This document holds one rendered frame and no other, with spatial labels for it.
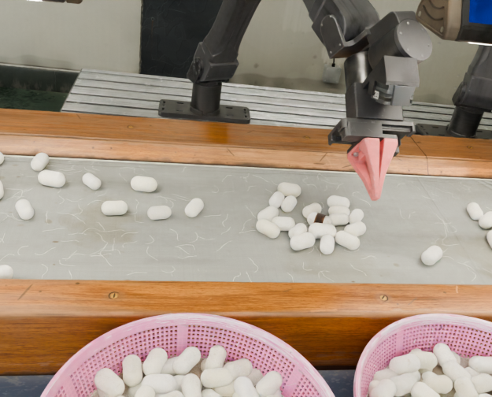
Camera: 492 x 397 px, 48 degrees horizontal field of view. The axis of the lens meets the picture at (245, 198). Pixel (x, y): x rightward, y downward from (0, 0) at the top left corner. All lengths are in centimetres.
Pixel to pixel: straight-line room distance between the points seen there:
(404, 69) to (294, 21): 216
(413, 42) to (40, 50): 240
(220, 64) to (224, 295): 62
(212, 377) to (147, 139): 45
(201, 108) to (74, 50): 178
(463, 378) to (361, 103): 35
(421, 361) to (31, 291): 42
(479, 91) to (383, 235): 58
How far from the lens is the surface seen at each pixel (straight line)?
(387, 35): 75
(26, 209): 75
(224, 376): 57
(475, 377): 66
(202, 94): 119
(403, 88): 69
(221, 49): 110
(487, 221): 90
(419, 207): 91
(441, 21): 62
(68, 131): 92
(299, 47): 289
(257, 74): 290
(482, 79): 130
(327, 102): 141
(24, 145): 91
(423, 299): 68
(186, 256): 70
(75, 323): 60
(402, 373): 63
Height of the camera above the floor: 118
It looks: 33 degrees down
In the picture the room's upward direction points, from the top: 9 degrees clockwise
